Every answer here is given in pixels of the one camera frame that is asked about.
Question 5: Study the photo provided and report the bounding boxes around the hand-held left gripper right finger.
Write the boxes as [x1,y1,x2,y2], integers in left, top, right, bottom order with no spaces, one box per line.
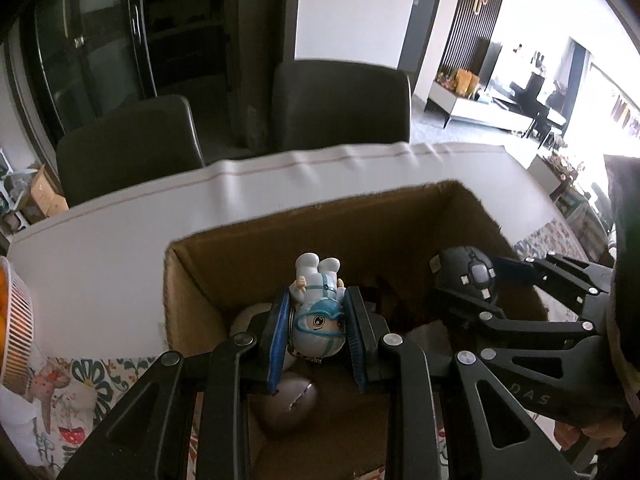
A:
[344,285,556,480]

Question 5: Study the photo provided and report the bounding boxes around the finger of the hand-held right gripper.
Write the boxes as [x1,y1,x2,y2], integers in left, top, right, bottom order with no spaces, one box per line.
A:
[492,251,618,306]
[434,285,601,361]

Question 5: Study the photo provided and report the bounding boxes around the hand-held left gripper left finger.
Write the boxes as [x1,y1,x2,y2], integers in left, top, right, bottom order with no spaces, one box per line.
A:
[57,287,301,480]

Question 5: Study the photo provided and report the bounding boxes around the white astronaut figurine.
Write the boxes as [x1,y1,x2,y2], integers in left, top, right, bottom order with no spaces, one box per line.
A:
[290,253,349,361]

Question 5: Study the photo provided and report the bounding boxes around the black round device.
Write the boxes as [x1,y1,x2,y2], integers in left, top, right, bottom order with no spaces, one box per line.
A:
[429,246,499,306]

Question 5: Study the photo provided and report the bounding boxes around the white cube charger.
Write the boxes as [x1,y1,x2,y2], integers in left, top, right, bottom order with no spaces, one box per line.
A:
[404,319,453,356]

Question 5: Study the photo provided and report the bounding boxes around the brown cardboard box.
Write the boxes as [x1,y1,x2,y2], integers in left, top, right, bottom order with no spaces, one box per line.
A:
[162,179,551,480]

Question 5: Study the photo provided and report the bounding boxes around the person's right hand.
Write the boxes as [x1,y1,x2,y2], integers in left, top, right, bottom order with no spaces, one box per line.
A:
[552,417,628,461]

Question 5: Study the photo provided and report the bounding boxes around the low side cabinet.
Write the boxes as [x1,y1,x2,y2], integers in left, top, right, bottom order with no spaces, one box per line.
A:
[530,152,613,256]

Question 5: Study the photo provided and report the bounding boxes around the white tv console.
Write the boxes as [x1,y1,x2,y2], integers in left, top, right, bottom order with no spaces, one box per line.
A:
[427,82,533,133]

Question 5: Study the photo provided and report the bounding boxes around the dark furniture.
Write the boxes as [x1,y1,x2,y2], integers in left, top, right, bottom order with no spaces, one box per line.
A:
[510,67,566,141]

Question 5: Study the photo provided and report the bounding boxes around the floral printed cloth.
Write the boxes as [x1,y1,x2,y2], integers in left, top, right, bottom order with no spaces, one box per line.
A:
[0,355,168,471]

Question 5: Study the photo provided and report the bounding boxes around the patterned tablecloth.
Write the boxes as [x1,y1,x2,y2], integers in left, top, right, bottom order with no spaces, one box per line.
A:
[10,142,616,480]

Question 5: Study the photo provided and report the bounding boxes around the dark upholstered chair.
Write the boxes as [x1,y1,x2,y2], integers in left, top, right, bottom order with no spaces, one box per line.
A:
[56,94,206,208]
[271,60,413,153]

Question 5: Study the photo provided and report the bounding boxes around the white basket with oranges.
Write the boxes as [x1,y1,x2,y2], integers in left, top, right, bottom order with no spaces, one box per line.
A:
[0,256,35,393]

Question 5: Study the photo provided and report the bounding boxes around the grey door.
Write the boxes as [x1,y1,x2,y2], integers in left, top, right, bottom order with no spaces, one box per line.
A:
[397,0,453,71]

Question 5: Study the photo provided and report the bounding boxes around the small cardboard carton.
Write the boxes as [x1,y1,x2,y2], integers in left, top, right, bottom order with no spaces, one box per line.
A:
[20,162,70,223]

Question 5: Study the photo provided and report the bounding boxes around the black glass cabinet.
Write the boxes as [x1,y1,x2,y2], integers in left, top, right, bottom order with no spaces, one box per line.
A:
[20,0,301,161]

